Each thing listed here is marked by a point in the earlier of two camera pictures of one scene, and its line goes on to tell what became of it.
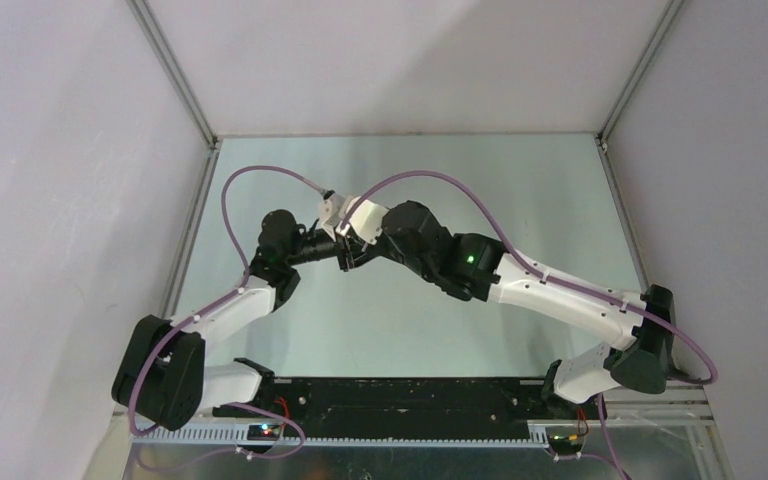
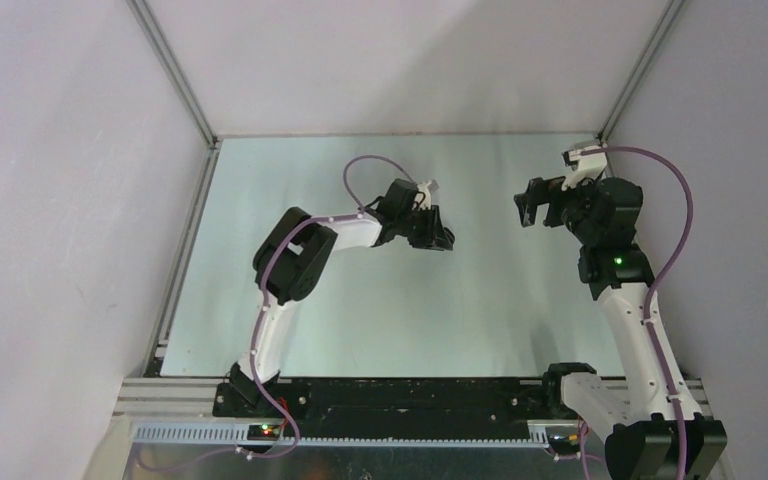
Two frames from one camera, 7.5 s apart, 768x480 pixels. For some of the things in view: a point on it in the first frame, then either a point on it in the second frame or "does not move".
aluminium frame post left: [176, 71] does not move
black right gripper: [378, 248] -> [541, 191]
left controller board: [263, 432] does not move
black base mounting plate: [402, 403] does not move
